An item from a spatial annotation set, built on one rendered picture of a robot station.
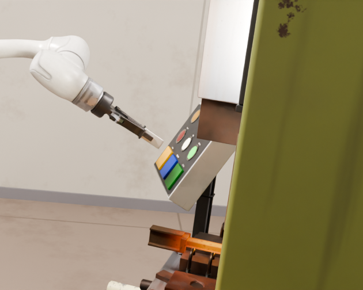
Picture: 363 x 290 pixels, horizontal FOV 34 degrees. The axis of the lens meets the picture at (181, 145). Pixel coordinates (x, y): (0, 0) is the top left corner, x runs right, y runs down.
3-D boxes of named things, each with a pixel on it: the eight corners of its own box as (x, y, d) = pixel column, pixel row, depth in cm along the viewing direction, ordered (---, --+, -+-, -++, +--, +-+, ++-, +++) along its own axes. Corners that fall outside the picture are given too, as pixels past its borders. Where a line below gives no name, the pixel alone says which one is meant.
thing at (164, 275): (178, 280, 137) (178, 275, 137) (170, 285, 135) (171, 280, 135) (162, 273, 140) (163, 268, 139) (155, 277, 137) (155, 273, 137)
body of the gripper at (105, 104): (88, 107, 177) (113, 125, 180) (89, 114, 169) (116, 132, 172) (102, 87, 176) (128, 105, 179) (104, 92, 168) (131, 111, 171)
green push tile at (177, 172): (167, 189, 180) (181, 169, 179) (164, 181, 187) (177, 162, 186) (172, 192, 180) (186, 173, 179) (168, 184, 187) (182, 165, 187)
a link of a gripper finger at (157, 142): (145, 128, 177) (146, 129, 177) (163, 140, 179) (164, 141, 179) (139, 136, 178) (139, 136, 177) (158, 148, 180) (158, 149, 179)
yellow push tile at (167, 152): (158, 169, 199) (171, 151, 198) (155, 162, 206) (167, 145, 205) (162, 172, 199) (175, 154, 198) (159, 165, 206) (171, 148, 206)
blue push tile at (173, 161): (162, 178, 189) (176, 160, 189) (159, 171, 197) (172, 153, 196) (167, 181, 190) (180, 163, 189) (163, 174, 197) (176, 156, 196)
